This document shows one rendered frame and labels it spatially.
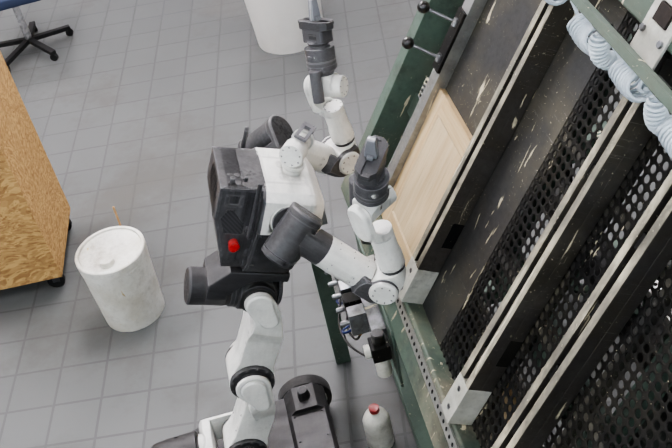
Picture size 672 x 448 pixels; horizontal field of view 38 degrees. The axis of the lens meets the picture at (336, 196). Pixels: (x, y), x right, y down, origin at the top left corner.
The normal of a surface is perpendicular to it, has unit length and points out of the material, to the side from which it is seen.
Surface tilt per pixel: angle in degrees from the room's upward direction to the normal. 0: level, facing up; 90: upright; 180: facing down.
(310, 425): 0
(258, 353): 90
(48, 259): 90
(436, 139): 60
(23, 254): 90
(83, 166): 0
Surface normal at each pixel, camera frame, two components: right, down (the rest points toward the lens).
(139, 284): 0.70, 0.40
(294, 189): 0.22, -0.80
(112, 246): -0.16, -0.76
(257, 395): 0.21, 0.60
